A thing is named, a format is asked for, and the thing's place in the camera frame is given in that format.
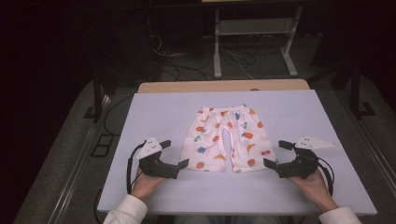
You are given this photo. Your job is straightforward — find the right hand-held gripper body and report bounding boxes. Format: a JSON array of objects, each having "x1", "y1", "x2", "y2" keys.
[{"x1": 275, "y1": 134, "x2": 338, "y2": 180}]

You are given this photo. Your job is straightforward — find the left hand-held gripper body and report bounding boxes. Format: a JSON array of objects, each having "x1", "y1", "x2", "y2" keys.
[{"x1": 135, "y1": 136, "x2": 180, "y2": 180}]

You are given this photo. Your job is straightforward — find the person's left hand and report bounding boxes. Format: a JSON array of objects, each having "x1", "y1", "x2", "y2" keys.
[{"x1": 130, "y1": 167, "x2": 168, "y2": 202}]

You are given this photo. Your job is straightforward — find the tangle of floor cables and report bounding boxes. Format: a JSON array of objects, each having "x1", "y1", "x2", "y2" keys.
[{"x1": 148, "y1": 33, "x2": 260, "y2": 82}]

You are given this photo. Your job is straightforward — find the black floor cable loop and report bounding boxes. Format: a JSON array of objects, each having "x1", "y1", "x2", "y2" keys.
[{"x1": 103, "y1": 94, "x2": 135, "y2": 136}]

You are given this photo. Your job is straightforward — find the person's right hand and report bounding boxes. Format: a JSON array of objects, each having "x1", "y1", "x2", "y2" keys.
[{"x1": 286, "y1": 167, "x2": 339, "y2": 213}]

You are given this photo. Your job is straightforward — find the white metal table frame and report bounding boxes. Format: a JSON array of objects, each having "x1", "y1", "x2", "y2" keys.
[{"x1": 212, "y1": 5, "x2": 304, "y2": 79}]

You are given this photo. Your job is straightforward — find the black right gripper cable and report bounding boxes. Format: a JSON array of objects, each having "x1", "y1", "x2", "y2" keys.
[{"x1": 317, "y1": 157, "x2": 336, "y2": 198}]

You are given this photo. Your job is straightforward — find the black cable under table edge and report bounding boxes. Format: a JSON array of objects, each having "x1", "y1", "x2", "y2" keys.
[{"x1": 92, "y1": 186, "x2": 106, "y2": 224}]

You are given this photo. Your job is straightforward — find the white fruit-print pants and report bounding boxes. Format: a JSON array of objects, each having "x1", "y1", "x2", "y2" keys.
[{"x1": 179, "y1": 104, "x2": 280, "y2": 175}]

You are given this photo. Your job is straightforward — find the black metal stand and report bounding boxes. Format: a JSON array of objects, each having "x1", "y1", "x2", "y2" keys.
[
  {"x1": 82, "y1": 74, "x2": 109, "y2": 123},
  {"x1": 347, "y1": 61, "x2": 376, "y2": 119}
]

